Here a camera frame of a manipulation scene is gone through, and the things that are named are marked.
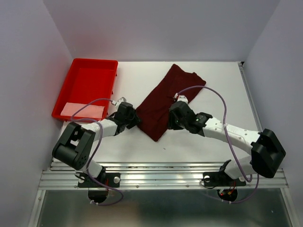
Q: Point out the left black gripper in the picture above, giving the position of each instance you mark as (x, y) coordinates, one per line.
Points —
(136, 120)

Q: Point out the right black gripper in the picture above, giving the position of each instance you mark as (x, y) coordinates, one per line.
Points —
(172, 125)

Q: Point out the dark red t shirt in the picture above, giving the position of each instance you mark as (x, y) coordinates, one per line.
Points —
(154, 110)

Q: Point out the red plastic tray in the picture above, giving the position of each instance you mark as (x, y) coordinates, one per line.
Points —
(86, 80)

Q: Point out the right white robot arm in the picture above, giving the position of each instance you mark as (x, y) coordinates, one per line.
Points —
(265, 152)

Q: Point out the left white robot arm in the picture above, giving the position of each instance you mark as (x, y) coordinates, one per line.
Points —
(74, 146)

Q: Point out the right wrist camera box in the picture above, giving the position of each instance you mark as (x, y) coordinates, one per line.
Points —
(179, 109)

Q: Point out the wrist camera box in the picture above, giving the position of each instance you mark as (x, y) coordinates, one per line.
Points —
(125, 109)
(179, 109)

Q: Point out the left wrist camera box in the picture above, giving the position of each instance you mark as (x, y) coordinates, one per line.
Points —
(125, 109)

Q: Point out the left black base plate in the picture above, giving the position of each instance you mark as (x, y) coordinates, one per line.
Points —
(109, 179)

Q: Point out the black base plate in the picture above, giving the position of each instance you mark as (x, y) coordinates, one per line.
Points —
(109, 179)
(219, 179)

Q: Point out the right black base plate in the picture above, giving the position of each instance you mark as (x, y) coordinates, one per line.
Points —
(219, 179)

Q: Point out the aluminium rail frame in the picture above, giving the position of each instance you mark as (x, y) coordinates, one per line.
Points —
(161, 180)

